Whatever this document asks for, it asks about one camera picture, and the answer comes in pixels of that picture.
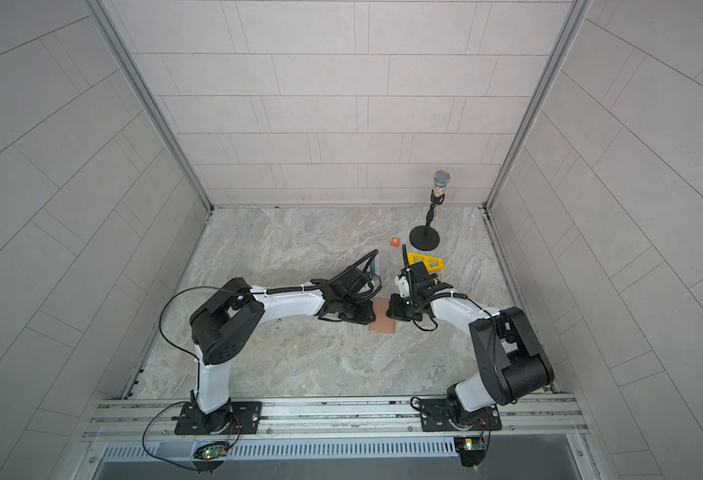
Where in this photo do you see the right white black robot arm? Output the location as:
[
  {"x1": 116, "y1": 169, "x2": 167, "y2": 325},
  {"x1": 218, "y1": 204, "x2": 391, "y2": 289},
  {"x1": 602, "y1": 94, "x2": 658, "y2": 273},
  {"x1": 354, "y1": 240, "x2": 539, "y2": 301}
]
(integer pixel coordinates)
[{"x1": 387, "y1": 262, "x2": 555, "y2": 429}]

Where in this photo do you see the left green circuit board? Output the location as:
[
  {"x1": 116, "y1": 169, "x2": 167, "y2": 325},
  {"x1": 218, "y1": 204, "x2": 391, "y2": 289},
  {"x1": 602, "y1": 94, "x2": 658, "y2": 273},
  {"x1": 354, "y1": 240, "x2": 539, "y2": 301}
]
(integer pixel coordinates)
[{"x1": 193, "y1": 442, "x2": 228, "y2": 461}]

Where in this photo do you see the right circuit board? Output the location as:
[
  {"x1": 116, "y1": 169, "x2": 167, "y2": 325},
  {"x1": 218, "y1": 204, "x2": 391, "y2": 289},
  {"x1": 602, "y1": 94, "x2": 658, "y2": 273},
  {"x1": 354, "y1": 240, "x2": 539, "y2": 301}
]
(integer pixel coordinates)
[{"x1": 453, "y1": 437, "x2": 489, "y2": 468}]

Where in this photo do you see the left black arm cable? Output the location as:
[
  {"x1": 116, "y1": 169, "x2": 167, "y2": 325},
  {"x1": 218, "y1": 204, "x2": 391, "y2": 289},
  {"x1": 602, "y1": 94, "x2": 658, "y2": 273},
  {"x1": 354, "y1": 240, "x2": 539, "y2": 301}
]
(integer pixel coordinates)
[{"x1": 157, "y1": 285, "x2": 232, "y2": 362}]

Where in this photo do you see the aluminium mounting rail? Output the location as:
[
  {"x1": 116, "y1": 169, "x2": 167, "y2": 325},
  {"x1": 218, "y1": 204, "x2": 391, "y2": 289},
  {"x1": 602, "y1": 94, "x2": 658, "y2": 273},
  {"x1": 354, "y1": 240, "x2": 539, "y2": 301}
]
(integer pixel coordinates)
[{"x1": 79, "y1": 393, "x2": 589, "y2": 441}]

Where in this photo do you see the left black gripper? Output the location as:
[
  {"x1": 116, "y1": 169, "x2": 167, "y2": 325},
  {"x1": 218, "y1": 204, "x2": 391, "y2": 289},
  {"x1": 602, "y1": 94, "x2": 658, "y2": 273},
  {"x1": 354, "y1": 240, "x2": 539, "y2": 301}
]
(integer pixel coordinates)
[{"x1": 337, "y1": 296, "x2": 383, "y2": 326}]

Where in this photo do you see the brown leather card holder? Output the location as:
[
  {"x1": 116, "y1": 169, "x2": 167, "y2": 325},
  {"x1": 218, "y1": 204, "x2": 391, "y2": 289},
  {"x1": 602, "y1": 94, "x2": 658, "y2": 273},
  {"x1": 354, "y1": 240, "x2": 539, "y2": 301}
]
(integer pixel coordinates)
[{"x1": 369, "y1": 298, "x2": 397, "y2": 334}]

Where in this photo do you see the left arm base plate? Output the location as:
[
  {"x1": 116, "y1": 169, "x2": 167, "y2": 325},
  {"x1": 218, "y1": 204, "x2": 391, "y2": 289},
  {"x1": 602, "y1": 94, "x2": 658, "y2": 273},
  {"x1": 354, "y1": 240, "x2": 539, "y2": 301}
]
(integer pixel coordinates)
[{"x1": 173, "y1": 401, "x2": 263, "y2": 435}]

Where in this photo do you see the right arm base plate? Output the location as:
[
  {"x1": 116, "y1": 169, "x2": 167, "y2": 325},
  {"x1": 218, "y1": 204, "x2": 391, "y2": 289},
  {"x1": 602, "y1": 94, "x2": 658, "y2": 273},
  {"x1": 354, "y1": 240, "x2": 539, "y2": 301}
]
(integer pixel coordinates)
[{"x1": 411, "y1": 397, "x2": 503, "y2": 432}]

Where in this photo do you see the clear acrylic card box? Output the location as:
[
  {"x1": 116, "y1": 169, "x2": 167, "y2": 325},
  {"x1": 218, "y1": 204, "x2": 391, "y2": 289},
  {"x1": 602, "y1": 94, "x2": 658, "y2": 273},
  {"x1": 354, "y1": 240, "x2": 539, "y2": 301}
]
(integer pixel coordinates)
[{"x1": 367, "y1": 255, "x2": 381, "y2": 276}]

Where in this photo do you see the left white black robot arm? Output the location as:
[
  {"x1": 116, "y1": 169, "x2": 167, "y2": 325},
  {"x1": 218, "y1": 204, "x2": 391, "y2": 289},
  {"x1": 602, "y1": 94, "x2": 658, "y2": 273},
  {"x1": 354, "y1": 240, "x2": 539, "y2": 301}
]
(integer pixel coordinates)
[{"x1": 187, "y1": 266, "x2": 381, "y2": 433}]

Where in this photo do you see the yellow triangular plastic piece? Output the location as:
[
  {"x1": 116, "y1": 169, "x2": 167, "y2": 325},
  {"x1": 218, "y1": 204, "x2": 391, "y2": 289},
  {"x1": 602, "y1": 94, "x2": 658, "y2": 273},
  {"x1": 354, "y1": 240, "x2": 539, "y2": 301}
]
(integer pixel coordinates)
[{"x1": 407, "y1": 252, "x2": 445, "y2": 273}]

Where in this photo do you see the perforated vent strip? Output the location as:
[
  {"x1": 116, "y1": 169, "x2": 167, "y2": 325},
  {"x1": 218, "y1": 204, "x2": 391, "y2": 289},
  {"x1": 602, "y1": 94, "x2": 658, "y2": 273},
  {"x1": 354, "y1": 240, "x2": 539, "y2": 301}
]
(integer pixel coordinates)
[{"x1": 102, "y1": 437, "x2": 457, "y2": 463}]

